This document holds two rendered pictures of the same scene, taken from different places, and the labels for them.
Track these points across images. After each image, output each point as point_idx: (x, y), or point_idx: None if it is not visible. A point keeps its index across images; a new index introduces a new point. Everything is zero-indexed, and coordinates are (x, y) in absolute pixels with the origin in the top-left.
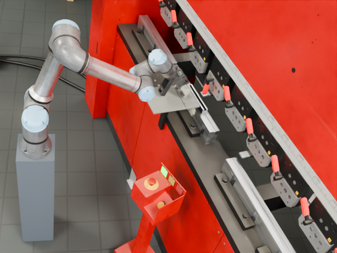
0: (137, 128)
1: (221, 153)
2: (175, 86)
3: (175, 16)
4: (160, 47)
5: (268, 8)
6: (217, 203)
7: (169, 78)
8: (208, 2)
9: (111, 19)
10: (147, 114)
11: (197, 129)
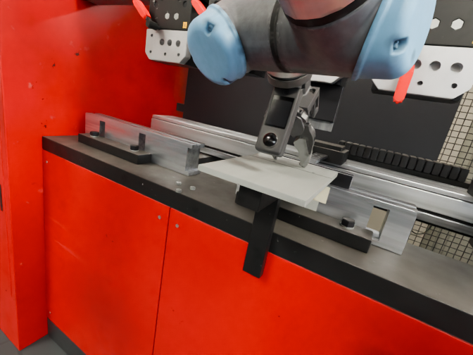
0: (150, 317)
1: (441, 258)
2: (306, 115)
3: (205, 8)
4: (157, 132)
5: None
6: None
7: (305, 76)
8: None
9: (26, 125)
10: (179, 267)
11: (360, 227)
